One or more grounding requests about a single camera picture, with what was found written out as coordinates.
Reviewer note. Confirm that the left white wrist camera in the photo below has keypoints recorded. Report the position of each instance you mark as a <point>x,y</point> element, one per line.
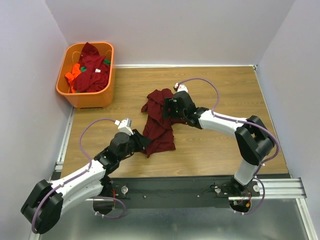
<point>124,126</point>

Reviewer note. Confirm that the orange shirt in bin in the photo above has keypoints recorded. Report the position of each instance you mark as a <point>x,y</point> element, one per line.
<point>71,76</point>

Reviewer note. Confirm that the orange plastic bin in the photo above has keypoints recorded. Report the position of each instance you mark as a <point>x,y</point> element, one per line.
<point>100,99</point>

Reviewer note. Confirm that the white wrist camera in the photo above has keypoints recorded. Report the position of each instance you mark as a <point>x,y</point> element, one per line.
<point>179,87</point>
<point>124,126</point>

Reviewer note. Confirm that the maroon t shirt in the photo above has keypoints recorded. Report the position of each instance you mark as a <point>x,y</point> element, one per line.
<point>157,128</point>

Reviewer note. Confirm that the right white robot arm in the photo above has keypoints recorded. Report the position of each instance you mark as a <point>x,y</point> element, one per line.
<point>256,144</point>

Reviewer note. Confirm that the green shirt in bin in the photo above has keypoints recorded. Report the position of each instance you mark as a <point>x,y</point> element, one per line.
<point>107,62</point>

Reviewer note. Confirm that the aluminium extrusion rail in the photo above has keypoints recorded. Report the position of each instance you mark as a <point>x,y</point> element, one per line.
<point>277,188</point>

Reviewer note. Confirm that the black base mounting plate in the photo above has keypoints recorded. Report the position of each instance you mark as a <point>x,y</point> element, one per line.
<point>180,192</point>

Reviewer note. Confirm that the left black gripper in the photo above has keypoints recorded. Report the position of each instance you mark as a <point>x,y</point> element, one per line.
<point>141,141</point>

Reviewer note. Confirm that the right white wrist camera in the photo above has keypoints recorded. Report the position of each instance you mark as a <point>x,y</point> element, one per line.
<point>179,87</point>

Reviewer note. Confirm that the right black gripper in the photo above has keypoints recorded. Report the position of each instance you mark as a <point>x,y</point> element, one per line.
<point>169,103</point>

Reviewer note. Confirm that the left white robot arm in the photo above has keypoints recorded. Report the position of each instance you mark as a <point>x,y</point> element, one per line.
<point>49,200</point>

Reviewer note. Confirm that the dark red shirt in bin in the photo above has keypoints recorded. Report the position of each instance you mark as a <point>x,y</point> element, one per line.
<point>96,76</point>

